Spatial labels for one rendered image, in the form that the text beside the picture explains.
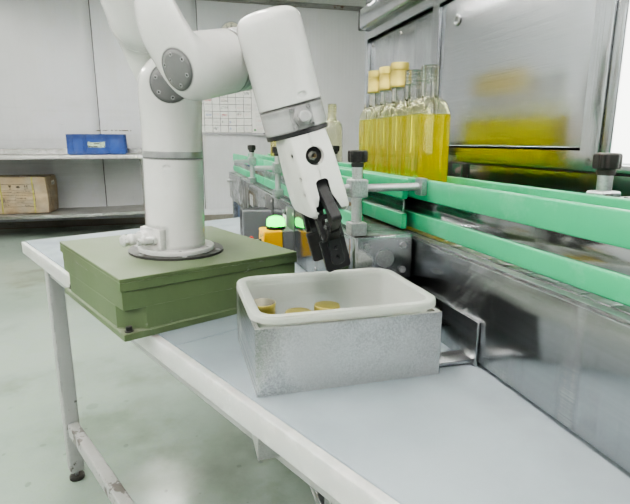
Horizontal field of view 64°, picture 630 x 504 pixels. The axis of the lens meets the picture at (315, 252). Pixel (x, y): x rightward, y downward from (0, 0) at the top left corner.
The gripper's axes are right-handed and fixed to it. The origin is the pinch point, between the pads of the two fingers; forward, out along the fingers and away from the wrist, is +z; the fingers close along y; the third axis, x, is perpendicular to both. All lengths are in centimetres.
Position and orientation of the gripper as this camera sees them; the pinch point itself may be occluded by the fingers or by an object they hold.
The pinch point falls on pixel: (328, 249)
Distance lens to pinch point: 64.2
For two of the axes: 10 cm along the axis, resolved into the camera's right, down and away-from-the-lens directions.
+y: -3.0, -2.1, 9.3
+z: 2.5, 9.2, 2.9
